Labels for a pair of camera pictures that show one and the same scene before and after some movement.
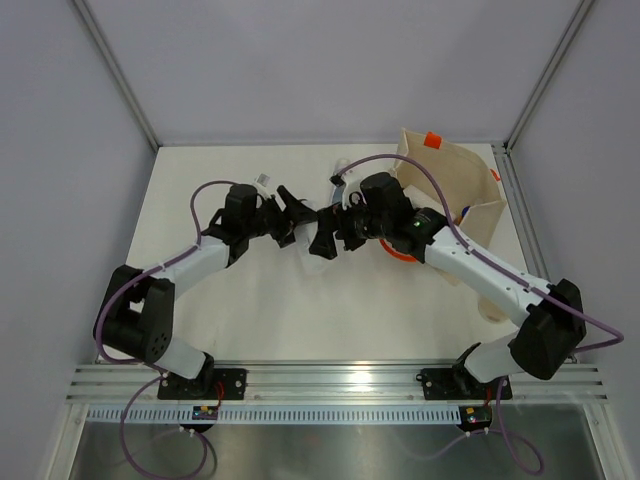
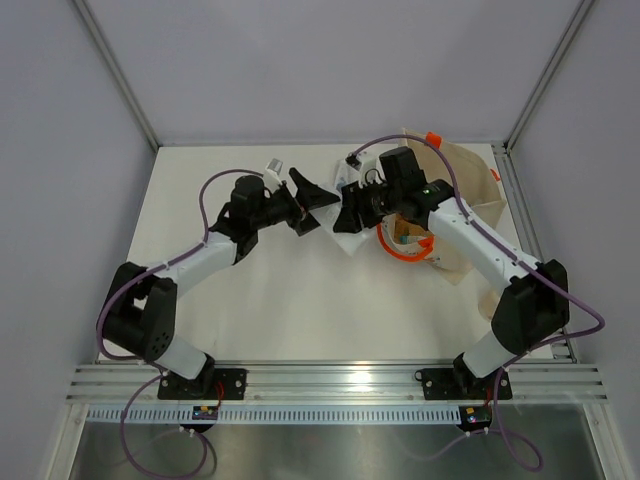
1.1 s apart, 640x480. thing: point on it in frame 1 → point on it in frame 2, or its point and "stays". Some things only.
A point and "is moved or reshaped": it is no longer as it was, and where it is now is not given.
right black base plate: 459,384 stays
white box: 310,263 is moved or reshaped
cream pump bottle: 490,311 stays
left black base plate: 224,384 stays
